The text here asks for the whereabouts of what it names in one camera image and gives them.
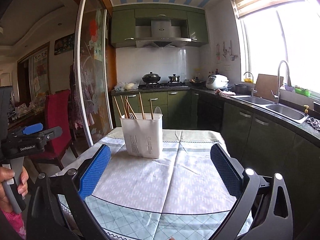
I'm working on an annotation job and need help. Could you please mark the wooden chopstick three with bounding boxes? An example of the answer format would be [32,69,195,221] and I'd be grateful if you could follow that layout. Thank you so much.
[125,96,131,119]

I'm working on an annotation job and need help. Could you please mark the wooden chopstick five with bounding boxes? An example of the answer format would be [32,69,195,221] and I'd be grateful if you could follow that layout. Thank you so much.
[139,92,145,120]

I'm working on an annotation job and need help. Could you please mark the glass sliding door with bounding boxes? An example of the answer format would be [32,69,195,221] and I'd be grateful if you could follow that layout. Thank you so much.
[74,0,113,147]

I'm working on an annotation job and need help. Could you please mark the wooden chopstick four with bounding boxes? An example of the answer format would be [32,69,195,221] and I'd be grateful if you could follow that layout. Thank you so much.
[125,98,137,120]

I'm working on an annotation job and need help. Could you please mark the red chair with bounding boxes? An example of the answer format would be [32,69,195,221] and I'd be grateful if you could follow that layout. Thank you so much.
[30,89,79,173]

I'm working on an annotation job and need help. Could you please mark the person's left hand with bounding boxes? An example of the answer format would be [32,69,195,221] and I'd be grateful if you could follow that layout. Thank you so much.
[0,166,29,213]

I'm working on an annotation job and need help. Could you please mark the steel double sink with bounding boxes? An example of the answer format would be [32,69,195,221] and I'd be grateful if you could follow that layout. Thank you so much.
[232,95,309,124]

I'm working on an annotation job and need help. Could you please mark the clear plastic spoon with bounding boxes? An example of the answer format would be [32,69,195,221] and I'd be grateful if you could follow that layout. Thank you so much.
[154,106,162,114]

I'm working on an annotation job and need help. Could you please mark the wooden cutting board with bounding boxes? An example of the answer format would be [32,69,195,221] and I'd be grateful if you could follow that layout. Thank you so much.
[254,74,278,101]

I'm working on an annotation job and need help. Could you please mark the white rice cooker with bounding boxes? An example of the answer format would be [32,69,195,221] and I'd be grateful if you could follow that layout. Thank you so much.
[206,74,229,90]

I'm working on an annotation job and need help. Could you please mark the green upper cabinets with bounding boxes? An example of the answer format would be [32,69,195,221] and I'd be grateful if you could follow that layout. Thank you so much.
[111,3,209,48]

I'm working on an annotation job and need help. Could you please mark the wooden chopstick two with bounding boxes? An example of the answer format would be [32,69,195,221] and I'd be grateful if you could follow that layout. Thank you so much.
[120,95,128,119]

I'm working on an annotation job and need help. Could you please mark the small steel pot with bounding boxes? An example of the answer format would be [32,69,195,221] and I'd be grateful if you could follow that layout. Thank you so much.
[168,74,180,83]

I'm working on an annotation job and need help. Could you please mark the wooden chopstick one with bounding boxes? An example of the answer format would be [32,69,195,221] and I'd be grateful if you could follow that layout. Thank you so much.
[114,97,122,119]

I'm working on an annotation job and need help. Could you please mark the steel range hood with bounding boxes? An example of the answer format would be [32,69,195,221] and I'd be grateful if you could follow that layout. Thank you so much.
[135,19,191,48]

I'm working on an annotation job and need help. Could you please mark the tall steel faucet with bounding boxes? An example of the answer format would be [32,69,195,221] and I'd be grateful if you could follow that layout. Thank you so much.
[270,60,291,105]

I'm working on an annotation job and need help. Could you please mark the grey white tablecloth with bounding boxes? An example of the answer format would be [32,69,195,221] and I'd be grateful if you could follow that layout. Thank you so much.
[69,128,236,239]

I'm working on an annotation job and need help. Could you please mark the black wok with lid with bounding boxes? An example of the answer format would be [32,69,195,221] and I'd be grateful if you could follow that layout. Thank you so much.
[142,72,161,84]

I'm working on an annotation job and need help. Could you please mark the white plastic utensil holder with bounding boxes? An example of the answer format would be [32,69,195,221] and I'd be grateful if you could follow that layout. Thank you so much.
[120,113,163,159]

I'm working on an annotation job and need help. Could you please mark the wooden chopstick six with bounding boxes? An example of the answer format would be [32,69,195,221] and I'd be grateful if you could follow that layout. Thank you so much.
[149,98,154,120]

